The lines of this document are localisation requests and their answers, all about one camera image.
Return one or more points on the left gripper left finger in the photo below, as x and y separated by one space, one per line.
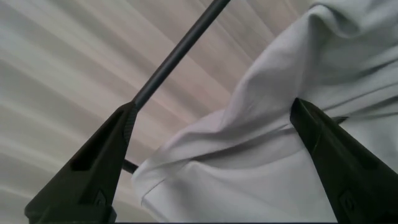
93 174

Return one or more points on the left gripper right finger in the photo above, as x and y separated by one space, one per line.
348 174

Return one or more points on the pale grey shorts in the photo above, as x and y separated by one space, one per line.
248 171

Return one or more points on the black clothes rack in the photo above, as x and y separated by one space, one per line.
180 51

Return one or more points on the white curtain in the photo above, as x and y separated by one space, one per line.
62 62

